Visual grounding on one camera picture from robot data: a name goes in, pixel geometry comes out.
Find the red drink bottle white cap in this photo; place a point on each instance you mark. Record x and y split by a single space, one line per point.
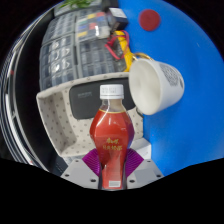
111 133

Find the clear box coloured parts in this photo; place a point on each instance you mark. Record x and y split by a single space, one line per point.
91 25

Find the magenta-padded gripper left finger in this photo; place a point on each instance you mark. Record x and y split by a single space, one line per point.
76 173

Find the flat round red coaster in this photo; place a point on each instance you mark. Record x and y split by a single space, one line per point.
149 20

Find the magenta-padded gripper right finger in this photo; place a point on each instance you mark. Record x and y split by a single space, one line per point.
146 171

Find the black box white label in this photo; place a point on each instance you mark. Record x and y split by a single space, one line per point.
117 18

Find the dark grey workbench shelf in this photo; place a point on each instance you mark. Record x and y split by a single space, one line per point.
26 100

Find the black rounded speaker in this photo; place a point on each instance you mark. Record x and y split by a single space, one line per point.
83 100

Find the cream dotted pegboard tray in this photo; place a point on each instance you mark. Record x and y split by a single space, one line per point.
60 113

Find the grey small-parts drawer cabinet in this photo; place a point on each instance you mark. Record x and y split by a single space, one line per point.
61 25
96 56
60 63

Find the yellow multimeter red leads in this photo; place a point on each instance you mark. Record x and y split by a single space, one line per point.
125 50

